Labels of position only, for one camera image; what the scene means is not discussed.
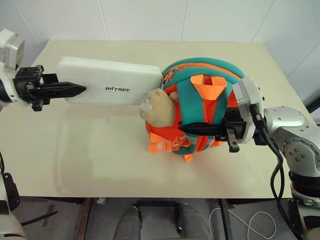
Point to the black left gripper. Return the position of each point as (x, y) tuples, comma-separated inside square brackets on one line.
[(25, 86)]

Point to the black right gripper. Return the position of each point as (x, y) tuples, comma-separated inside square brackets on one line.
[(236, 130)]

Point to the orange and teal backpack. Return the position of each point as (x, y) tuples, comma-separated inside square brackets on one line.
[(197, 105)]

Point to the white plastic box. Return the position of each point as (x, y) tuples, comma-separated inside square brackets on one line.
[(105, 80)]

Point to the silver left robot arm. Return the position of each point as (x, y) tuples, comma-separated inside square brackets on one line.
[(10, 225)]

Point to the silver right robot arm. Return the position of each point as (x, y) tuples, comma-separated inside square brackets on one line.
[(295, 140)]

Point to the dark metal table leg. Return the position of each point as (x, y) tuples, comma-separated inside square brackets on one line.
[(226, 220)]

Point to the dark rounded shape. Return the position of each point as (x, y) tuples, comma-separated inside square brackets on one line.
[(128, 222)]

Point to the rusty metal table leg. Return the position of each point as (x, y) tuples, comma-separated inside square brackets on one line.
[(85, 217)]

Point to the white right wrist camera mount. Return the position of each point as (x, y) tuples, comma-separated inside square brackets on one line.
[(248, 97)]

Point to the black metal frame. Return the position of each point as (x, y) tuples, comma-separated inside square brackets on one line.
[(160, 203)]

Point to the dark object at wall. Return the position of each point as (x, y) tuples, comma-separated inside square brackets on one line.
[(313, 110)]

